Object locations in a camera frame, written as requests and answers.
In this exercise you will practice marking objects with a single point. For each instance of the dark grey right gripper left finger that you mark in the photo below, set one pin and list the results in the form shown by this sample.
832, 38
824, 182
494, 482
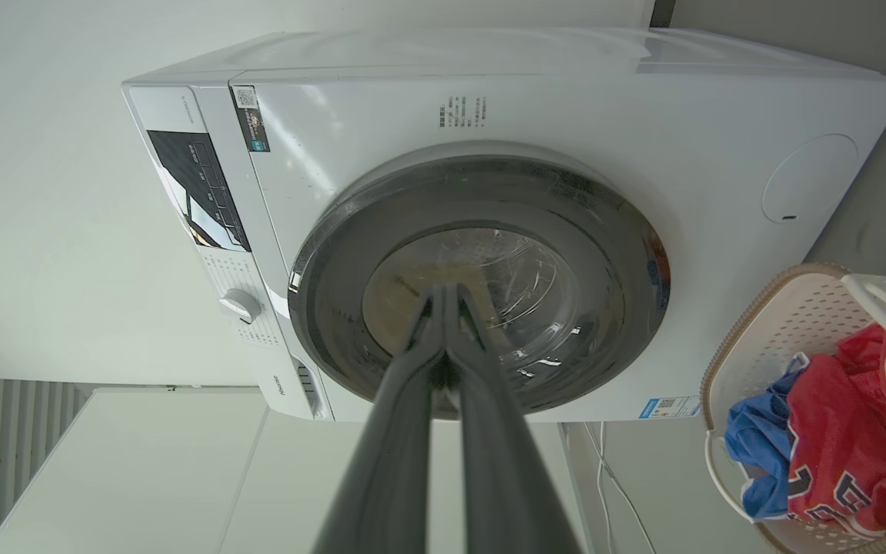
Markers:
381, 469

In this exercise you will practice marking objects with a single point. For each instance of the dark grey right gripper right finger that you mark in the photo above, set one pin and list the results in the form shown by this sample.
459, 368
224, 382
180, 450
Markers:
508, 477

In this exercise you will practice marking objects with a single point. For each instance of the white cabinet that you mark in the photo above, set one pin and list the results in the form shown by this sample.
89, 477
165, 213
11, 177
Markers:
166, 477

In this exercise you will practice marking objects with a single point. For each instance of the white slatted radiator panel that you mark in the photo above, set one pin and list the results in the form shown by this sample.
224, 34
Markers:
4, 438

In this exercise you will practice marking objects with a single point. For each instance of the white front-load washing machine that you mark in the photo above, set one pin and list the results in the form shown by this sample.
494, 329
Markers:
566, 131

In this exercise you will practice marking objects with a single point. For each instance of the round dark washing machine door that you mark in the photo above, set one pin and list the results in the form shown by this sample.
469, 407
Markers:
581, 254

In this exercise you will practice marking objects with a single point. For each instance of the white perforated laundry basket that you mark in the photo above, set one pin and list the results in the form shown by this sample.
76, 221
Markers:
789, 331

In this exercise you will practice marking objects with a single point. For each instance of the blue garment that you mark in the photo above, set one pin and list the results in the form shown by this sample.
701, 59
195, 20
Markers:
758, 446

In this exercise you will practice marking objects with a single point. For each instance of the red jersey garment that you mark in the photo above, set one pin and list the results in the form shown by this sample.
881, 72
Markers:
851, 438

